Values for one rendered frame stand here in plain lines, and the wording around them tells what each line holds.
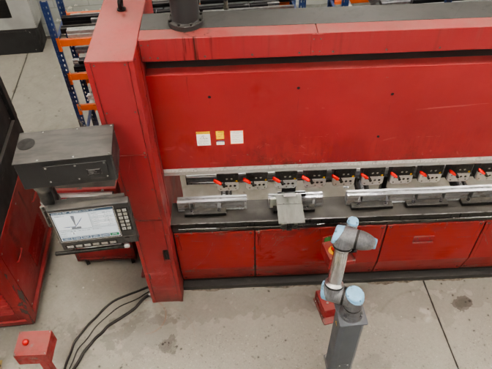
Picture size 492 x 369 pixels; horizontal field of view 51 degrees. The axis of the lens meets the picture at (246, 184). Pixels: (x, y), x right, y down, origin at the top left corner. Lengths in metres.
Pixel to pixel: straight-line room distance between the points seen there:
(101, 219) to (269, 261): 1.56
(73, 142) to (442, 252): 2.89
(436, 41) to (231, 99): 1.17
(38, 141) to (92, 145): 0.29
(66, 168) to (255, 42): 1.19
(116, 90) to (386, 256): 2.48
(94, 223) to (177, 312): 1.50
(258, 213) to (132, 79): 1.48
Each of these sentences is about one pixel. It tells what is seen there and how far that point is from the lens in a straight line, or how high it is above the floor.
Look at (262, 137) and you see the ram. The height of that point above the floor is 1.57.
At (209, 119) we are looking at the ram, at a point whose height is 1.73.
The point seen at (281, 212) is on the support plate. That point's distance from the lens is 3.61.
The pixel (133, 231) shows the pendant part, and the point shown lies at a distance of 3.15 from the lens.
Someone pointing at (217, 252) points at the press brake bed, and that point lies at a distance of 4.01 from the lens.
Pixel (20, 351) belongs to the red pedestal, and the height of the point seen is 0.80.
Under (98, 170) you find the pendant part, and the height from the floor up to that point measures 1.84.
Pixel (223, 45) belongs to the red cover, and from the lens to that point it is 2.87.
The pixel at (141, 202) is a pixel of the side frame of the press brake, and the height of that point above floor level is 1.23.
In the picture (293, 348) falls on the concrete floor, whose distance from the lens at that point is 4.17.
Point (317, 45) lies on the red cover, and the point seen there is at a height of 2.23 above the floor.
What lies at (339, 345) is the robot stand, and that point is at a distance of 3.67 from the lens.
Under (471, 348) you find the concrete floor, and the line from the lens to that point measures 4.47.
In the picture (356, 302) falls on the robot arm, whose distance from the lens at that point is 3.25.
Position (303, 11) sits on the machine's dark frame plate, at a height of 2.30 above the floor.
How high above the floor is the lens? 3.74
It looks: 46 degrees down
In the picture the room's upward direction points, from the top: 2 degrees counter-clockwise
